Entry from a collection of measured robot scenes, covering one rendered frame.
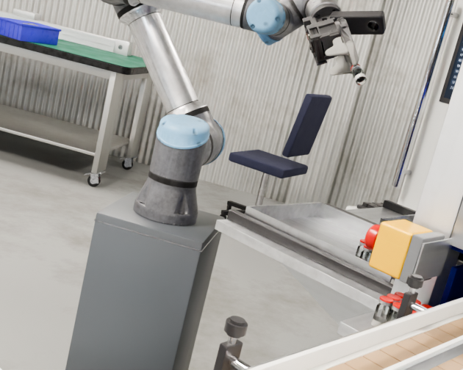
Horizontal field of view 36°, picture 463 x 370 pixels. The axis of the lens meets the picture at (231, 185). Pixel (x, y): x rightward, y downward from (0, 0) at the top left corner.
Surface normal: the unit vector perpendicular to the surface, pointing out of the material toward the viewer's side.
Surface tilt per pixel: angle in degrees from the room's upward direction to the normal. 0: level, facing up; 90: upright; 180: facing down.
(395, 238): 90
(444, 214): 90
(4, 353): 0
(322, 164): 90
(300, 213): 90
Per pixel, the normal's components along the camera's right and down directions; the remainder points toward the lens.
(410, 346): 0.23, -0.95
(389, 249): -0.66, 0.01
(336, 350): 0.72, 0.32
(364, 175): -0.18, 0.18
